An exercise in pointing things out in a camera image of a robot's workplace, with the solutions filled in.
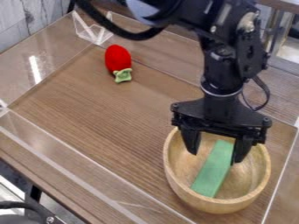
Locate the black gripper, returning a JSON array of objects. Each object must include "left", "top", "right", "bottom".
[{"left": 170, "top": 97, "right": 272, "bottom": 164}]

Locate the green stick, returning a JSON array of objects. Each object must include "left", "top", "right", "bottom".
[{"left": 190, "top": 140, "right": 233, "bottom": 198}]

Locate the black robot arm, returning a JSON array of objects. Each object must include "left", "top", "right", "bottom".
[{"left": 125, "top": 0, "right": 272, "bottom": 164}]

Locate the metal table leg background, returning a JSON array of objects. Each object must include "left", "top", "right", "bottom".
[{"left": 268, "top": 9, "right": 294, "bottom": 55}]

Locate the clear acrylic corner bracket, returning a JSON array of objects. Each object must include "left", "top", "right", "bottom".
[{"left": 70, "top": 11, "right": 113, "bottom": 46}]

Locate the clear acrylic tray wall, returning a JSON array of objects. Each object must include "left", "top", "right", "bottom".
[{"left": 0, "top": 105, "right": 194, "bottom": 224}]

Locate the brown wooden bowl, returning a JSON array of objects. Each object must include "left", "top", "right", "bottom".
[{"left": 162, "top": 129, "right": 270, "bottom": 214}]

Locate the red plush strawberry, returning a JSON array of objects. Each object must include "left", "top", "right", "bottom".
[{"left": 105, "top": 45, "right": 132, "bottom": 83}]

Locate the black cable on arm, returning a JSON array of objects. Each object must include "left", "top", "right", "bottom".
[{"left": 73, "top": 0, "right": 184, "bottom": 42}]

